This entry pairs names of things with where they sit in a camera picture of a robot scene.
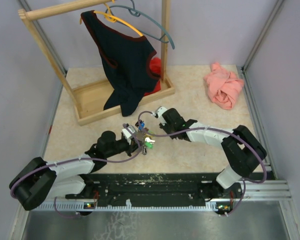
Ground red cloth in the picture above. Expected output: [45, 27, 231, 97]
[144, 57, 161, 96]

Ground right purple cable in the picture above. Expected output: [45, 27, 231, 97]
[137, 110, 268, 217]

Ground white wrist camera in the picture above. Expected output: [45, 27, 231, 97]
[153, 106, 167, 119]
[121, 124, 136, 142]

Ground purple cable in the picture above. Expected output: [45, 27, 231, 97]
[9, 123, 144, 219]
[137, 110, 268, 217]

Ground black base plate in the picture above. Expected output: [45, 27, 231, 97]
[60, 173, 243, 207]

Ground green key tag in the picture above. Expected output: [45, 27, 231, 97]
[144, 141, 153, 149]

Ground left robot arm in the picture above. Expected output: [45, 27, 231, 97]
[9, 129, 142, 211]

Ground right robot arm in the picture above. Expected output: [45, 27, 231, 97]
[155, 106, 267, 198]

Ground wooden clothes rack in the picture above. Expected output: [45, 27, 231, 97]
[18, 0, 175, 126]

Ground yellow hanger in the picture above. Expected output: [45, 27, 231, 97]
[93, 3, 144, 37]

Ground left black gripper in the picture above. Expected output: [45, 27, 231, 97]
[105, 137, 144, 158]

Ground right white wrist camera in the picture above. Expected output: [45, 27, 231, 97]
[153, 106, 167, 119]

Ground dark navy tank top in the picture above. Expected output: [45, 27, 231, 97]
[80, 10, 160, 117]

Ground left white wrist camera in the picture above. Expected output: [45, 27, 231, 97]
[121, 124, 136, 142]

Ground grey-blue hanger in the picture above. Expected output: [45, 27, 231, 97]
[105, 0, 176, 50]

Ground pink cloth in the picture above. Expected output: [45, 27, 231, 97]
[203, 62, 244, 111]

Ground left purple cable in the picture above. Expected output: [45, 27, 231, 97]
[9, 123, 144, 219]

